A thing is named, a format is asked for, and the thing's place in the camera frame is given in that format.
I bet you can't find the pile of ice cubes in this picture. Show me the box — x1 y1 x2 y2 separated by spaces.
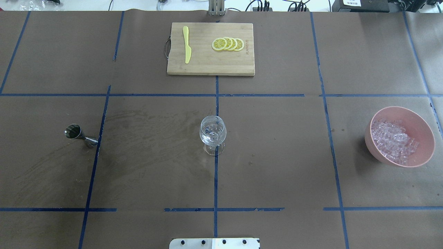
371 119 419 166

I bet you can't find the yellow plastic knife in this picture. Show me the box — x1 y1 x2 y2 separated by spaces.
182 26 192 64

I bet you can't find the clear wine glass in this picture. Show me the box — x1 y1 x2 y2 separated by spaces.
199 116 227 156

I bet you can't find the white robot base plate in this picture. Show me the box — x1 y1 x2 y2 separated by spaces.
169 237 261 249

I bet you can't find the pink bowl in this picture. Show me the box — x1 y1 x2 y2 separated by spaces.
364 106 436 168

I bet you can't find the black box device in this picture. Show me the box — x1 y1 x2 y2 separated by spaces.
331 0 390 13

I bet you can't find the lemon slice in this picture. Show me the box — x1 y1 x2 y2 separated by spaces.
223 37 234 50
228 38 238 51
211 38 228 51
234 38 245 52

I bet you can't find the rear lemon slice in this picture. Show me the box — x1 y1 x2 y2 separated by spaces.
234 38 245 52

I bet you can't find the steel jigger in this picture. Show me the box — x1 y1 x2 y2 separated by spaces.
64 123 98 148

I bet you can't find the front lemon slice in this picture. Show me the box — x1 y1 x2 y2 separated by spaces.
211 38 228 51

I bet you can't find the bamboo cutting board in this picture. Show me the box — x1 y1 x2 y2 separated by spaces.
167 22 256 76

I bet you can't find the clear plastic bag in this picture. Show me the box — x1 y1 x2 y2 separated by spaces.
18 0 57 11

